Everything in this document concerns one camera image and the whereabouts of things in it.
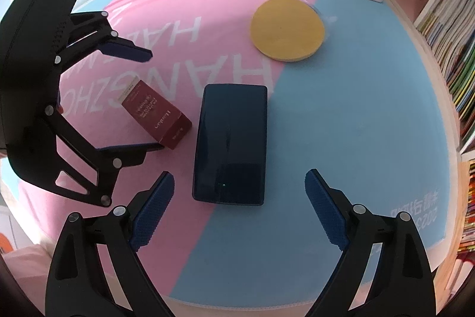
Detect wooden bookshelf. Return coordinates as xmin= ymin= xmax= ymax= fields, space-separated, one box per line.
xmin=387 ymin=0 xmax=474 ymax=308

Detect dark blue rectangular case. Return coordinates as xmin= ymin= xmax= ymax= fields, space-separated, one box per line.
xmin=191 ymin=84 xmax=267 ymax=206

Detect dark red small box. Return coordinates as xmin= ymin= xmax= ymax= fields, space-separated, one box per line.
xmin=118 ymin=77 xmax=192 ymax=150

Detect yellow round coaster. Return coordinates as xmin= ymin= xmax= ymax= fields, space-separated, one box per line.
xmin=250 ymin=0 xmax=325 ymax=63

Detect pink and blue desk mat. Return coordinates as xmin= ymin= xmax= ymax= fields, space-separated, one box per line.
xmin=60 ymin=0 xmax=454 ymax=309

